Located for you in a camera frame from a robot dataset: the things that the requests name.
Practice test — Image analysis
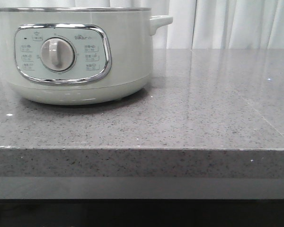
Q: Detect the pale green electric cooking pot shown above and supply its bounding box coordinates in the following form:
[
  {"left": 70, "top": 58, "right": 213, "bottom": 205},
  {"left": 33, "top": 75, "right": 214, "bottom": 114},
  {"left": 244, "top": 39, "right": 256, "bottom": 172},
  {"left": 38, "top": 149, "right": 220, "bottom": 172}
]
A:
[{"left": 0, "top": 7, "right": 173, "bottom": 105}]

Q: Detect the white pleated curtain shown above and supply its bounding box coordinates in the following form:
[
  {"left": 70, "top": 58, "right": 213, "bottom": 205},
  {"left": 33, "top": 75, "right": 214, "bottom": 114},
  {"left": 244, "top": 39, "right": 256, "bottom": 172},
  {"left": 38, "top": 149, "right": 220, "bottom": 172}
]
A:
[{"left": 0, "top": 0, "right": 284, "bottom": 49}]

